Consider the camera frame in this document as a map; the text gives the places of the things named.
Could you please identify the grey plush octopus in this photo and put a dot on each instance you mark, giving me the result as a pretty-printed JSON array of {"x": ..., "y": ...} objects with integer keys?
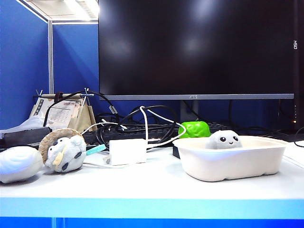
[{"x": 223, "y": 140}]

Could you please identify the small black box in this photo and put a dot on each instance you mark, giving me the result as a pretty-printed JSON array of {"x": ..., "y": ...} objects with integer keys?
[{"x": 175, "y": 152}]

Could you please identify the white paper lunch box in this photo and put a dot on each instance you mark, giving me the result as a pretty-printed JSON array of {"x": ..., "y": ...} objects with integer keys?
[{"x": 228, "y": 161}]

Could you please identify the flat black box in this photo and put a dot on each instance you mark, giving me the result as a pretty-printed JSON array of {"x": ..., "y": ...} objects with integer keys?
[{"x": 23, "y": 136}]

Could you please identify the black keyboard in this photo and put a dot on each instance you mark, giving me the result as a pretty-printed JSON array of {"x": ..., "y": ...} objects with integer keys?
[{"x": 133, "y": 136}]

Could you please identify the white power adapter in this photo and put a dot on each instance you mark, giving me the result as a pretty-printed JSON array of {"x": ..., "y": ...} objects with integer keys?
[{"x": 128, "y": 152}]

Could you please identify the green toy bell pepper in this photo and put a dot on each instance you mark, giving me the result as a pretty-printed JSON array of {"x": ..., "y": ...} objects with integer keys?
[{"x": 197, "y": 129}]

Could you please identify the teal pen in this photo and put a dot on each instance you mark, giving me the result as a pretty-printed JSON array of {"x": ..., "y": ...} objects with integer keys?
[{"x": 96, "y": 149}]

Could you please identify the large black monitor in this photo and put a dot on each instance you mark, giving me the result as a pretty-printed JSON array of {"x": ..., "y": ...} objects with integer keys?
[{"x": 190, "y": 47}]

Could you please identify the desk calendar on beige stand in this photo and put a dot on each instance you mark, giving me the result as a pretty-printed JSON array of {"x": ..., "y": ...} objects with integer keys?
[{"x": 59, "y": 114}]

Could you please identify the grey plush animal straw hat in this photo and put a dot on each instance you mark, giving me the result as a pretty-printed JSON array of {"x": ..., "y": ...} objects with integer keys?
[{"x": 66, "y": 152}]

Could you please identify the white plastic bag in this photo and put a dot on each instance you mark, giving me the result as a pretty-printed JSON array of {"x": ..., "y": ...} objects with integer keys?
[{"x": 26, "y": 123}]

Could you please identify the white shell-shaped plush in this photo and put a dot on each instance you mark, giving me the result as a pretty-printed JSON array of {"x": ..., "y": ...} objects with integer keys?
[{"x": 19, "y": 164}]

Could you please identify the black monitor with HSD logo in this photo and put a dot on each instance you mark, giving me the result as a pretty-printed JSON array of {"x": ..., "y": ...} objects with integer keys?
[{"x": 299, "y": 71}]

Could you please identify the aluminium partition post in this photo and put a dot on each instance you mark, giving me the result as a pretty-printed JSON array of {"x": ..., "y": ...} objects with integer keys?
[{"x": 50, "y": 59}]

